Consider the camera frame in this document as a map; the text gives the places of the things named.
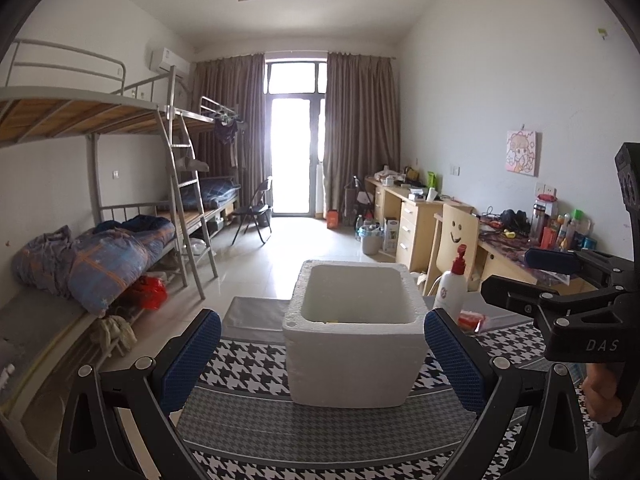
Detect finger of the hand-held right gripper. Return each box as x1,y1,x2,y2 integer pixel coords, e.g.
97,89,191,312
481,275,616,323
525,247,640,288

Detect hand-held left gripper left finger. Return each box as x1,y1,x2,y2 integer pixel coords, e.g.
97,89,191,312
56,309,223,480

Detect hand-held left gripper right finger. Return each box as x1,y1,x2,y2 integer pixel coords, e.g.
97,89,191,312
424,307,591,480

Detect white foam box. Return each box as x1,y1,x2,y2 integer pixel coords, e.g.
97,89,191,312
281,259,428,408

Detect person's right hand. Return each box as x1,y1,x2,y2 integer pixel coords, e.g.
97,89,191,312
581,360,623,425

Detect row of toiletry bottles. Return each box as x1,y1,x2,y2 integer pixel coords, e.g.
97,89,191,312
540,208,598,252

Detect small red packet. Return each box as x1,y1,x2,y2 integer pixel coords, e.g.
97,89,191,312
457,310,487,333

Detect desk with patterned cover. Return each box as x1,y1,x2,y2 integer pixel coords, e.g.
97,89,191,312
435,212,601,296

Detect houndstooth cloth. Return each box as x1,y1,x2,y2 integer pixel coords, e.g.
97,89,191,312
170,320,591,480

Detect white lotion pump bottle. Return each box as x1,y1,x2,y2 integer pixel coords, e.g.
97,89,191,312
432,244,468,318

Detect red plastic bag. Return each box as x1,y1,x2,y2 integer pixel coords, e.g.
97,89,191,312
131,276,167,311

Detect beige cloth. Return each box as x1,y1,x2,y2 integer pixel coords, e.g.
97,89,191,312
90,316,137,358

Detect wooden smiley chair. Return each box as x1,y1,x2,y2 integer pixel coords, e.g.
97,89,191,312
422,202,481,297

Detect blue orange quilt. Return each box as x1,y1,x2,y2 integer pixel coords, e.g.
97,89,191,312
67,214,177,317

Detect wooden desk with drawers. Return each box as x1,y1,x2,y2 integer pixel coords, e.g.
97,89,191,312
364,175,473,273

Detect white carton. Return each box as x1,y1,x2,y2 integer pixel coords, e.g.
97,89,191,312
382,217,401,255

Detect white bucket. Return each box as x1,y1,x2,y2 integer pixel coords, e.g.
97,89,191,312
360,224,383,256

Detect black folding chair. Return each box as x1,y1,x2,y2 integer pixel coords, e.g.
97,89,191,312
231,176,274,247

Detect dark blue quilt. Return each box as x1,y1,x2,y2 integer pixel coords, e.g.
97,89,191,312
180,177,240,211

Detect grey patterned blanket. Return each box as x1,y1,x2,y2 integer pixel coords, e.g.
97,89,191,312
11,225,76,296

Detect black folded cart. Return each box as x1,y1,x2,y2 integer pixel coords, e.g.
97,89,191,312
344,176,376,221

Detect glass balcony door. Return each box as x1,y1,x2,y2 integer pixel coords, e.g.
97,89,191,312
262,57,331,218

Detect dark hanging clothes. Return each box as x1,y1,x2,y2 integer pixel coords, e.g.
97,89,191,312
212,119,240,145

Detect brown curtain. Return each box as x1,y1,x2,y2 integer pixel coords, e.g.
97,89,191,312
325,51,402,213
192,55,266,211

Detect grey metal bunk bed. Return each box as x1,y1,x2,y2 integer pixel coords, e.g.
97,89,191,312
167,95,246,241
0,37,221,441

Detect white air conditioner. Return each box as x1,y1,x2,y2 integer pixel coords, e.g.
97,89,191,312
149,47,192,77

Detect pink cartoon wall picture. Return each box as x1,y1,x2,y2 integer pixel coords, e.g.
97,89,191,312
505,130,542,177

